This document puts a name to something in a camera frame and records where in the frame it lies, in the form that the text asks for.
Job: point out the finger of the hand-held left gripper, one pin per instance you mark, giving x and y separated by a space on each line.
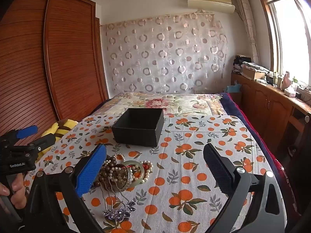
26 131
43 140

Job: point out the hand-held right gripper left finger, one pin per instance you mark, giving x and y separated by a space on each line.
91 172

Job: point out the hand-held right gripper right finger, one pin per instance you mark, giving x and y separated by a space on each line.
217 171

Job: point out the silver beaded bangle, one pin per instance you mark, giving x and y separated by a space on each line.
130 177

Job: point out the black box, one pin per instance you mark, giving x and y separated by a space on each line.
136 136

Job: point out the person's left hand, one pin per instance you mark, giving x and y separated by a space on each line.
18 194

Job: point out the yellow striped plush toy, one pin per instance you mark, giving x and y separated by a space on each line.
60 128

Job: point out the orange fruit print cloth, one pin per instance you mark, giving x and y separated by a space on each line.
189 174

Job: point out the pale green jade bangle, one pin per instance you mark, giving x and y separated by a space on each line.
132 162

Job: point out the purple flower hairpin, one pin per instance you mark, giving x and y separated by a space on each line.
116 214

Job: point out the purple crystal hair stick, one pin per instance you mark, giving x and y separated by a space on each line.
132 203

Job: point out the dark blue blanket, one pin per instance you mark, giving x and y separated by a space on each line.
233 106

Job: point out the red blanket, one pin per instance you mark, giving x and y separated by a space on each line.
284 182

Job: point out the brown slatted wooden wardrobe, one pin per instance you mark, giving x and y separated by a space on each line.
68 65

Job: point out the wooden window cabinet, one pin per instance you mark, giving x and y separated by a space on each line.
260 102

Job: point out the teal tissue pack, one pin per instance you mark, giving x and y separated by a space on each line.
234 88

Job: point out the floral blanket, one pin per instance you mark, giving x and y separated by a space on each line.
158 103

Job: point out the cardboard box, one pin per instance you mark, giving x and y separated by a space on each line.
252 74

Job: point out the white tissue box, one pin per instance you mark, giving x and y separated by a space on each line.
290 92

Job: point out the pile of folded cloths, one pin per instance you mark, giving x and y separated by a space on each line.
255 66

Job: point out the black bag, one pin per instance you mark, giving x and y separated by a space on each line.
241 62

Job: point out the black charger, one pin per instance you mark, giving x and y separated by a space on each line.
302 94

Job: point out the circle pattern sheer curtain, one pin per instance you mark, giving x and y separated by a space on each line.
165 53

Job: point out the tied patterned window curtain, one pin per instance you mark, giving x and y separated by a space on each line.
247 17

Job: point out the wooden frame window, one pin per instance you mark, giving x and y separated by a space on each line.
291 41

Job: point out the wall air conditioner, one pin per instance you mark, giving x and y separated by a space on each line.
209 4

